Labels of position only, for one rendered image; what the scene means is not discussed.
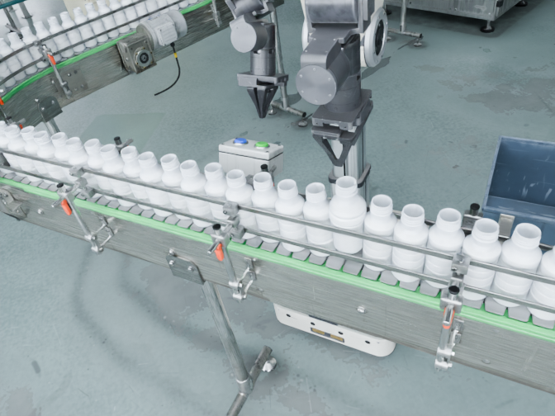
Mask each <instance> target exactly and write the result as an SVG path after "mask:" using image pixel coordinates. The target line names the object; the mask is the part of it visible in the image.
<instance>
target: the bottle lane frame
mask: <svg viewBox="0 0 555 416"><path fill-rule="evenodd" d="M0 188H1V189H4V190H7V191H9V192H10V193H11V194H12V196H13V198H14V199H15V200H17V201H21V202H23V204H22V205H21V206H20V207H21V209H22V211H23V212H24V214H25V215H26V217H23V216H20V215H16V214H13V213H12V214H13V215H14V216H16V217H17V218H19V219H20V220H23V221H25V222H28V223H31V224H34V225H38V226H40V227H43V228H46V229H50V230H53V231H55V232H58V233H61V234H66V235H68V236H71V237H74V238H76V239H81V240H83V241H86V242H89V241H87V240H86V239H85V238H84V236H85V233H84V232H83V230H82V228H81V227H80V225H79V223H78V221H77V220H76V219H75V217H74V215H73V213H72V214H71V215H67V213H66V212H65V210H64V208H63V207H62V206H61V205H58V206H57V207H56V208H55V209H53V208H51V205H52V204H53V203H54V202H55V201H57V200H58V199H59V196H58V194H57V191H49V190H48V188H47V189H42V188H39V186H38V187H33V186H31V185H30V183H29V184H25V183H21V182H16V181H13V180H10V179H6V178H4V177H0ZM74 204H75V205H76V206H77V208H78V210H79V212H80V214H81V215H82V217H83V219H84V220H85V222H86V224H87V226H88V228H89V229H90V231H91V232H93V233H95V232H96V231H98V230H99V229H100V228H101V227H102V225H103V223H102V222H101V221H100V219H99V217H98V216H99V215H102V216H104V218H105V220H106V222H107V223H108V225H105V227H107V228H110V229H111V231H112V233H113V234H114V236H112V237H111V238H110V240H109V241H108V242H107V243H106V244H105V245H104V248H108V249H111V250H114V251H117V252H119V253H124V254H126V255H129V256H132V257H134V258H138V259H141V260H144V261H146V262H151V263H153V264H156V265H159V266H162V267H166V268H169V269H170V267H169V265H168V262H167V260H166V256H167V255H168V254H170V255H176V256H179V257H182V258H186V259H190V260H192V261H193V262H194V263H195V264H196V265H197V267H198V270H199V272H200V274H201V276H202V280H204V281H209V282H211V283H215V284H217V285H220V286H224V287H227V288H230V289H232V288H231V287H229V281H230V279H229V276H228V273H227V271H226V268H225V264H224V261H223V260H222V261H220V260H219V259H218V258H217V256H216V252H215V251H214V253H213V254H212V255H211V256H209V255H208V254H207V253H206V251H207V250H208V249H209V247H210V246H211V245H212V244H213V242H212V240H211V236H210V235H209V234H204V230H205V229H204V230H203V231H202V232H197V231H195V230H191V226H192V225H191V226H190V227H189V228H188V229H186V228H183V227H180V226H178V222H177V224H175V225H171V224H168V223H165V220H166V219H167V218H166V219H165V220H164V221H158V220H154V219H153V216H152V217H151V218H147V217H144V216H141V214H142V213H140V214H139V215H135V214H132V213H130V210H131V209H130V210H129V211H127V212H126V211H123V210H119V209H118V208H119V207H118V208H116V209H114V208H111V207H108V206H107V205H108V204H109V203H108V204H107V205H106V206H103V205H99V204H98V203H97V202H95V203H93V202H90V201H87V199H86V200H81V199H78V198H77V196H76V197H75V200H74ZM105 227H104V228H103V229H102V230H101V231H100V232H99V233H98V234H97V236H98V238H97V240H98V241H99V243H100V244H102V243H103V242H104V241H105V240H106V239H107V238H108V236H109V235H108V233H107V231H106V229H105ZM231 239H232V238H231V237H230V243H229V245H228V246H227V248H228V251H229V254H230V259H231V261H232V265H233V268H234V270H235V275H236V277H237V278H241V276H242V275H243V273H244V271H245V270H246V269H247V267H246V265H245V261H244V258H250V259H251V260H252V263H253V267H254V268H250V271H253V272H254V273H255V276H256V279H257V280H256V281H253V283H252V284H251V286H250V287H249V289H248V290H247V292H246V294H247V295H251V296H254V297H257V298H259V299H262V300H267V301H270V302H273V303H275V304H278V305H282V306H285V307H287V308H290V309H293V310H297V311H300V312H302V313H305V314H309V315H312V316H315V317H318V318H321V319H325V320H328V321H330V322H333V323H336V324H340V325H343V326H345V327H348V328H351V329H355V330H358V331H360V332H363V333H368V334H371V335H373V336H376V337H379V338H383V339H386V340H388V341H391V342H394V343H398V344H400V345H403V346H406V347H410V348H413V349H415V350H418V351H422V352H426V353H428V354H431V355H434V356H436V353H437V349H438V345H439V336H440V332H441V327H442V322H443V318H444V310H441V309H440V308H439V303H440V298H441V291H439V293H438V294H437V296H436V297H433V296H430V295H425V294H422V293H420V286H418V287H417V289H416V291H410V290H407V289H404V288H400V280H399V281H398V282H397V283H396V285H395V286H392V285H389V284H386V283H383V282H380V279H381V275H379V277H378V278H377V279H376V280H375V281H374V280H371V279H368V278H365V277H362V276H361V275H362V270H361V271H360V272H359V274H358V275H357V276H356V275H353V274H350V273H347V272H344V271H343V270H344V265H343V266H342V267H341V268H340V269H339V270H335V269H332V268H328V267H326V266H325V264H326V261H327V260H325V262H324V263H323V265H317V264H314V263H311V262H309V257H310V256H309V257H308V258H307V259H306V260H305V261H302V260H299V259H296V258H293V257H292V255H293V252H292V253H291V254H290V255H289V256H284V255H281V254H278V253H277V252H276V251H277V249H278V248H276V249H275V250H274V251H273V252H269V251H267V250H263V249H261V246H262V243H261V244H260V245H259V246H258V247H257V248H255V247H251V246H249V245H246V242H247V239H246V241H245V242H244V243H236V242H234V241H232V240H231ZM89 243H90V242H89ZM232 290H233V289H232ZM454 318H455V319H460V320H464V325H463V328H462V331H460V330H459V331H458V333H460V334H461V338H460V341H459V343H456V344H455V345H454V346H453V350H455V353H454V356H451V357H450V361H451V362H456V363H458V364H461V365H464V366H468V367H471V368H474V369H477V370H479V371H484V372H486V373H489V374H492V375H494V376H499V377H501V378H504V379H507V380H509V381H513V382H516V383H519V384H522V385H526V386H529V387H532V388H535V389H537V390H541V391H544V392H547V393H549V394H552V395H555V324H554V326H553V329H548V328H544V327H541V326H538V325H535V324H533V320H532V316H529V320H528V322H524V321H520V320H517V319H512V318H509V316H508V310H505V313H504V315H499V314H493V313H491V312H487V311H485V303H482V305H481V308H480V309H476V308H472V307H469V306H466V305H462V311H461V313H460V314H455V313H454V317H453V319H454Z"/></svg>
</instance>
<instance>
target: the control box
mask: <svg viewBox="0 0 555 416"><path fill-rule="evenodd" d="M235 139H238V138H234V139H231V140H229V141H226V142H225V143H223V144H219V163H220V164H221V166H222V168H223V171H224V173H227V172H229V171H230V170H233V169H241V170H242V171H243V172H244V175H245V176H246V177H247V176H248V175H249V174H250V175H255V174H257V173H259V171H260V170H261V168H260V166H261V165H262V164H264V163H266V164H267V165H268V171H269V170H270V169H271V168H272V166H273V165H276V166H277V168H276V169H275V171H274V172H273V176H274V177H276V176H277V175H278V174H279V173H282V166H283V146H282V145H280V144H270V143H268V146H267V147H258V146H256V143H257V142H259V141H254V140H249V139H247V142H246V143H242V144H240V143H236V142H235Z"/></svg>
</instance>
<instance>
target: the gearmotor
mask: <svg viewBox="0 0 555 416"><path fill-rule="evenodd" d="M186 34H187V23H186V20H185V18H184V16H183V15H182V13H181V12H179V11H178V10H176V9H173V10H171V11H168V12H165V13H163V14H161V15H157V16H155V17H151V18H150V19H148V20H146V21H143V22H141V23H139V24H138V26H137V27H136V33H134V34H131V35H128V36H126V37H124V38H122V39H119V41H117V42H116V43H117V47H118V49H119V51H120V54H121V57H122V60H123V62H124V65H125V67H126V70H127V71H128V73H129V74H134V72H136V74H138V73H142V72H144V71H145V70H147V69H150V68H152V67H154V66H155V65H157V63H156V60H155V57H154V53H153V50H155V49H158V48H159V47H161V46H166V45H168V44H170V46H171V47H173V52H174V56H175V58H176V61H177V64H178V77H177V79H176V81H175V82H174V83H173V84H172V85H171V86H170V87H168V88H166V89H164V90H163V91H161V92H158V93H155V94H154V95H155V96H156V95H159V94H160V93H162V92H165V91H167V90H169V89H170V88H171V87H172V86H173V85H174V84H175V83H176V82H177V81H178V79H179V77H180V66H179V63H178V57H177V53H176V51H175V49H174V46H175V44H174V43H173V42H174V41H175V40H178V38H180V37H182V36H184V35H186Z"/></svg>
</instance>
